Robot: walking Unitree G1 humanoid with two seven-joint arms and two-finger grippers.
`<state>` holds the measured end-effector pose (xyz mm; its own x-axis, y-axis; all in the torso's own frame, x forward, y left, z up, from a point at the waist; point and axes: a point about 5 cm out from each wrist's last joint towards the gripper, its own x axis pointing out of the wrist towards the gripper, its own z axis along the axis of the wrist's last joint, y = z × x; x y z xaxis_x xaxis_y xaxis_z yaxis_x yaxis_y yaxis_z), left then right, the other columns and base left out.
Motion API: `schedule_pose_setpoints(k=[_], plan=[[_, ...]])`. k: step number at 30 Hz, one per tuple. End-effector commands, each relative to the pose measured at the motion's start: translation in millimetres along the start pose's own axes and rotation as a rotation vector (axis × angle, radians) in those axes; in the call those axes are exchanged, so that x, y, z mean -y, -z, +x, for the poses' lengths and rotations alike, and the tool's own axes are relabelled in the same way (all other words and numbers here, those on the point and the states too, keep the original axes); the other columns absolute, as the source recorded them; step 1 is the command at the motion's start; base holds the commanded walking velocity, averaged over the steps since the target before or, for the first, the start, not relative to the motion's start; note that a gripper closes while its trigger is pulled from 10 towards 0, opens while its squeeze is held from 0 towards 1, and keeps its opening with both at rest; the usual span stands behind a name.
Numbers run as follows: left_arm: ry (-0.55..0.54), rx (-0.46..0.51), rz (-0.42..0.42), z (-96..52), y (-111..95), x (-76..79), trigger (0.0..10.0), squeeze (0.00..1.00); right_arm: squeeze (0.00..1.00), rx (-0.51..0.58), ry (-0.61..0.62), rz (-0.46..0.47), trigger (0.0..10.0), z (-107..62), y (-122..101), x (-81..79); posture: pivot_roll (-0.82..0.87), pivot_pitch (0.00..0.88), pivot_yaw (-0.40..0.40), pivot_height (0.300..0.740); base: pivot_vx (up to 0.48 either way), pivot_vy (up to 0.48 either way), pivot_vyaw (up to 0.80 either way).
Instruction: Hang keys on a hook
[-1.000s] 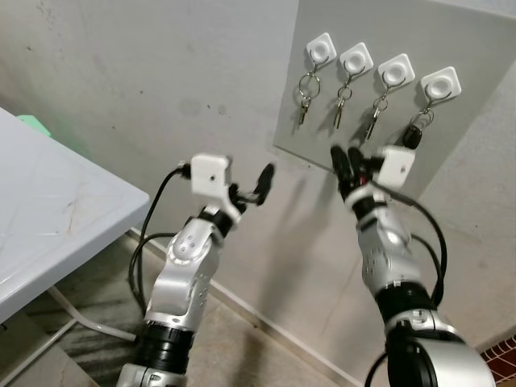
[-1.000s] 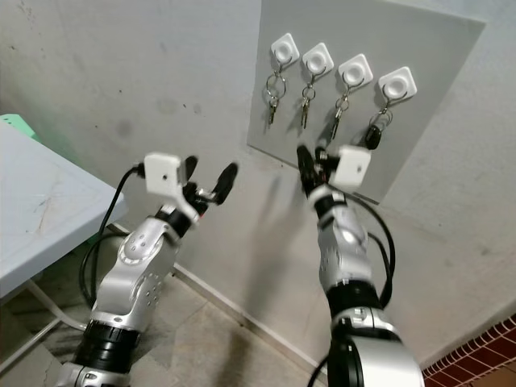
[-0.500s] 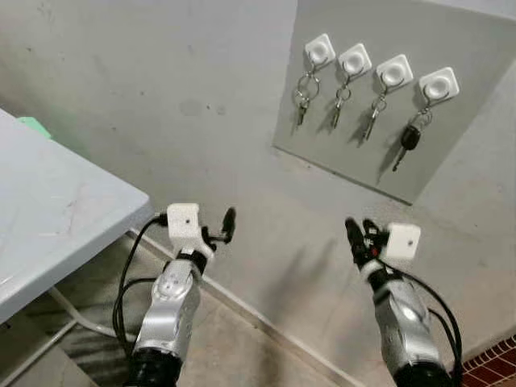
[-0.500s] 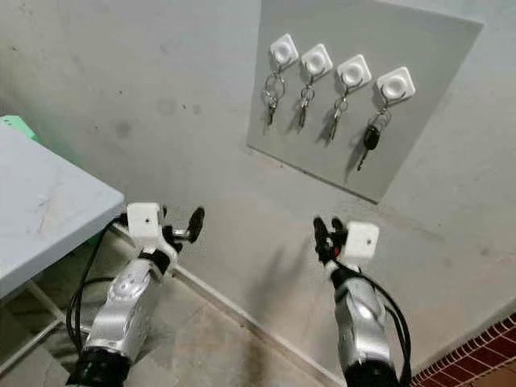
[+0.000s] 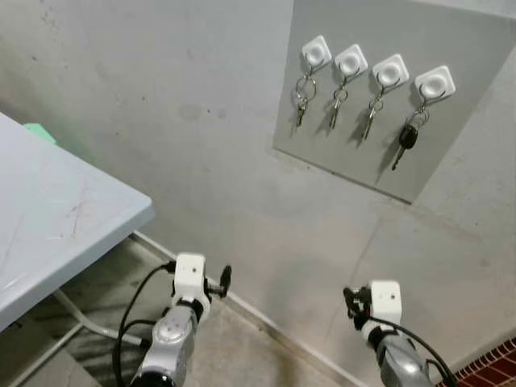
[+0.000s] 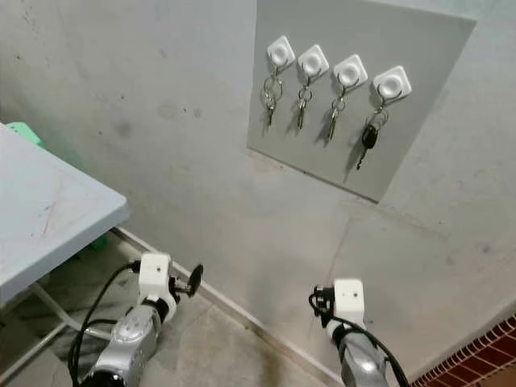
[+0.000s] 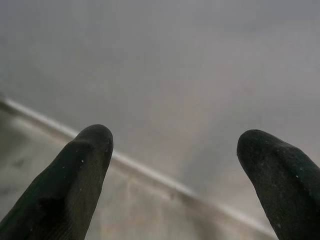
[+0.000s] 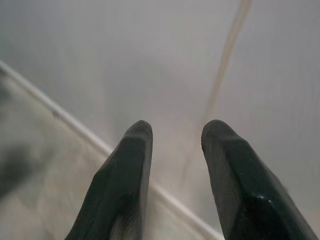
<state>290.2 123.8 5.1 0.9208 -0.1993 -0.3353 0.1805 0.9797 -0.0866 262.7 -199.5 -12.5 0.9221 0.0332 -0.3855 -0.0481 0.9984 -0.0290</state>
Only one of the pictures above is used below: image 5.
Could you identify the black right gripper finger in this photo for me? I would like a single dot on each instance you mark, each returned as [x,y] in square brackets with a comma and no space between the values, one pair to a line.
[349,297]
[365,288]

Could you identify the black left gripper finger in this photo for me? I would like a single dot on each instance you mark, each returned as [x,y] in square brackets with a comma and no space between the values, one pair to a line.
[219,284]
[227,276]

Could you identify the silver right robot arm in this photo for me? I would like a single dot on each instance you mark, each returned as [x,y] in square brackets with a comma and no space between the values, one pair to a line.
[403,359]

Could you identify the white folding table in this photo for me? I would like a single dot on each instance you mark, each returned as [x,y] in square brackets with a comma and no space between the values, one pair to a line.
[56,201]

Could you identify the green plastic object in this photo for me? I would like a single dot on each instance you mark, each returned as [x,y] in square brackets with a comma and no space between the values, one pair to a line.
[40,133]

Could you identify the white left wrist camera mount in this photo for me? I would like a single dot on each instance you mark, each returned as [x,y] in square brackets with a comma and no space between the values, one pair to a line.
[191,274]

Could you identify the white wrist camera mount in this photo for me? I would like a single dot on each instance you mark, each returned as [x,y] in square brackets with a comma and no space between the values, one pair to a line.
[385,300]
[191,274]

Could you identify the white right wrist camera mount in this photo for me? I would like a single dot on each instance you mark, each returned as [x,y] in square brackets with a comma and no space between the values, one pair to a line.
[385,300]

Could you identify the grey wall board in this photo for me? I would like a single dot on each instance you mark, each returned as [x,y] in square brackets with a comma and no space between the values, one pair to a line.
[476,121]

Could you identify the white square wall hook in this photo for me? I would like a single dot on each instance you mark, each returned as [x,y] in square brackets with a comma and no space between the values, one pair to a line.
[316,53]
[435,83]
[391,71]
[351,60]

